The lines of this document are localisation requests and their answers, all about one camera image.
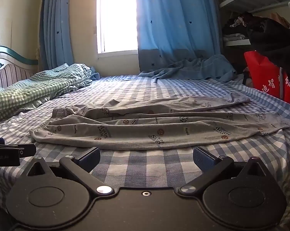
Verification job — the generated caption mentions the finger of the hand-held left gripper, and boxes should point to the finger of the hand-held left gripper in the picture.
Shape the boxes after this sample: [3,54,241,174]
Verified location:
[0,138,37,159]

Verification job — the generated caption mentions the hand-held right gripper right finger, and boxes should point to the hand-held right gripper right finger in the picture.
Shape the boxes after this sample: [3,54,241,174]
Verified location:
[178,146,267,197]

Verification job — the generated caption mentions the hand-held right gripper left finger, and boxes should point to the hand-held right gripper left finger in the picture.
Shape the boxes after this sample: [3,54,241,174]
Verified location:
[27,147,115,197]

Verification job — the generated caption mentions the grey printed pants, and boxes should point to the grey printed pants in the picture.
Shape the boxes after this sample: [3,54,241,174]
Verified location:
[30,94,290,151]

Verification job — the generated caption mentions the bed with blue checked sheet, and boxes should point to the bed with blue checked sheet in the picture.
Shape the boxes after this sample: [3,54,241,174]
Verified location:
[0,73,290,222]

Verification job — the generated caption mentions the green checked quilt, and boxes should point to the green checked quilt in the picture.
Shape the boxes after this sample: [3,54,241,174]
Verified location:
[0,63,93,121]

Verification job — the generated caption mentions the striped headboard with green trim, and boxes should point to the striped headboard with green trim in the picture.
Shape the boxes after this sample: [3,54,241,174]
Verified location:
[0,46,39,88]

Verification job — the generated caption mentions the small blue cloth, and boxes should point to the small blue cloth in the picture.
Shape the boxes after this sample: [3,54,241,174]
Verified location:
[90,66,101,80]

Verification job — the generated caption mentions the crumpled blue-grey cloth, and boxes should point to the crumpled blue-grey cloth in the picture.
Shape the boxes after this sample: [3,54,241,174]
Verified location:
[138,54,238,83]

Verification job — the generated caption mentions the crumpled clothes beside bed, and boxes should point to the crumpled clothes beside bed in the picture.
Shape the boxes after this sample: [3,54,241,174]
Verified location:
[236,66,254,87]

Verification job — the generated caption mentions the red bag with white print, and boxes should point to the red bag with white print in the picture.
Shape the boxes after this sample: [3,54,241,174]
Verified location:
[243,50,290,109]

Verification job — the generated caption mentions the grey-blue star curtain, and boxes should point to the grey-blue star curtain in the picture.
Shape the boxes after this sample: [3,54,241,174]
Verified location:
[39,0,74,71]

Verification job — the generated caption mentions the folded clothes on shelf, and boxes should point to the folded clothes on shelf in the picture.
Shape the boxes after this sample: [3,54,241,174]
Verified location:
[222,17,250,42]

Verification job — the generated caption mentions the bright blue star curtain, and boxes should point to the bright blue star curtain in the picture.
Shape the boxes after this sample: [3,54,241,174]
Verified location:
[135,0,223,74]

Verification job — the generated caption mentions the window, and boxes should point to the window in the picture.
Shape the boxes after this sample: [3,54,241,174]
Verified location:
[96,0,139,59]

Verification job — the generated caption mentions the white shelf unit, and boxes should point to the white shelf unit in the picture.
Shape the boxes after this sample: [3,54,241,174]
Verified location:
[213,0,290,47]

